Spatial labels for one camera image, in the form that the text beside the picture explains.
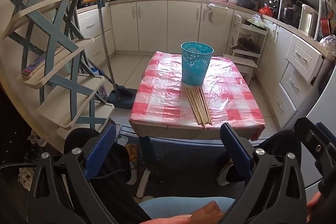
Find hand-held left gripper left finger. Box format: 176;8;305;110
28;122;117;224

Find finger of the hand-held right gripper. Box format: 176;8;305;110
293;116;330;162
316;121;336;144

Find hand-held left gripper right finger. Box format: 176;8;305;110
219;122;308;224

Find bunch of wooden chopsticks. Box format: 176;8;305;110
184;85;213;128

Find teal perforated plastic basket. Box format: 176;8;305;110
181;42;214;86

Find person's right hand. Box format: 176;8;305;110
307;191;323;217

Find white shoe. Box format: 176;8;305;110
128;164;137;185
217;164;237;186

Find patterned cloth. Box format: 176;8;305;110
125;143;139;164

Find white refrigerator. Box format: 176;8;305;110
306;56;336;125

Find white plastic strip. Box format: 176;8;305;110
136;168;151;198

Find low table with blue legs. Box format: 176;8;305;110
129;119;264;161

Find white drawer cabinet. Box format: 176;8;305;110
273;34;324;130

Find orange brown cloth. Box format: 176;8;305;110
146;200;227;224

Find blue cream folding shelf rack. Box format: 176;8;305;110
0;0;116;140

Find white mesh cloth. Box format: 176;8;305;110
18;167;35;185

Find red white checked tablecloth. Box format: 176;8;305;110
129;51;265;140

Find clear plastic bag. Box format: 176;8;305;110
318;34;336;57

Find red hanging pan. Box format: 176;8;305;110
320;17;333;41

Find dark wok in cart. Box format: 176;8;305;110
237;37;261;54

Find smartphone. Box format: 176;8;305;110
21;53;48;77

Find white electric water boiler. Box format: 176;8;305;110
299;4;319;39

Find white trolley cart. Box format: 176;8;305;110
228;15;269;75

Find black cooking pot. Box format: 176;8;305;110
281;0;302;26

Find bag of green vegetables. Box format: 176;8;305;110
245;13;268;30

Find cream lower kitchen cabinets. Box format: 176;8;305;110
76;0;294;77

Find red plastic bag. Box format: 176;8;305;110
259;3;274;17

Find white hanging door bin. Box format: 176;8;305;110
202;3;228;26

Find black cable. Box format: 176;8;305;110
0;162;38;170

